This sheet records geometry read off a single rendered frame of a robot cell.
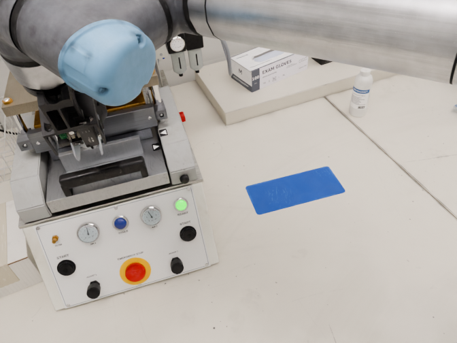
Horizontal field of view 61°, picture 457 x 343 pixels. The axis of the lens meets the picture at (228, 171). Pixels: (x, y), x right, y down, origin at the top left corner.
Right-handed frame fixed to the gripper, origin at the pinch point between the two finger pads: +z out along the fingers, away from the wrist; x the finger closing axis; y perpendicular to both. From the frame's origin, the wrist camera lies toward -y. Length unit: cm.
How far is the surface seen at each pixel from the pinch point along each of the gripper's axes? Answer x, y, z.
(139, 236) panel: 2.9, 12.9, 17.5
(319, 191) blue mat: 46, 11, 30
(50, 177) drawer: -10.0, -1.0, 10.3
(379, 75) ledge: 88, -26, 41
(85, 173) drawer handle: -2.6, 3.6, 4.4
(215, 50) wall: 40, -55, 45
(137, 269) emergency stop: 0.7, 18.0, 21.2
